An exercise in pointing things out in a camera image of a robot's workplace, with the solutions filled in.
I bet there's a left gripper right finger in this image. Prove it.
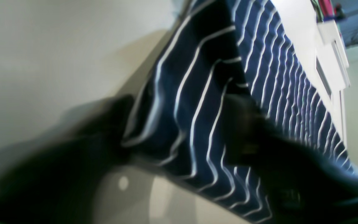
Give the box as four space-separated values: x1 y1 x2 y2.
223 94 358 224

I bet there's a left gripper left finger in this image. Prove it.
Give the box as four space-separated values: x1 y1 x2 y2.
0 95 135 224

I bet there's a navy white striped t-shirt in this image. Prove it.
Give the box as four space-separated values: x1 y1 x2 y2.
122 0 358 224

